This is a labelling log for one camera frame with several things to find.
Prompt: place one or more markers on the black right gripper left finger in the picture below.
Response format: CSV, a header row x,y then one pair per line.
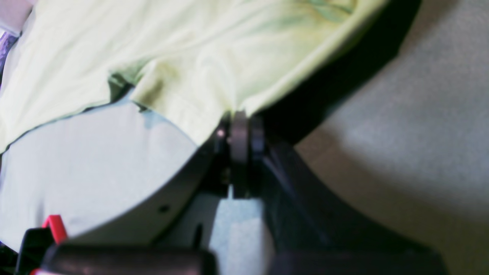
x,y
167,234

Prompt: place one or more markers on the green table cloth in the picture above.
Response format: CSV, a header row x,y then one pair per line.
x,y
88,168

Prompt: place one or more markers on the light green T-shirt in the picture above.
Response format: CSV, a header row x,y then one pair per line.
x,y
187,60

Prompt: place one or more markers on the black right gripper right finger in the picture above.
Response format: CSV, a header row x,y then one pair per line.
x,y
314,231

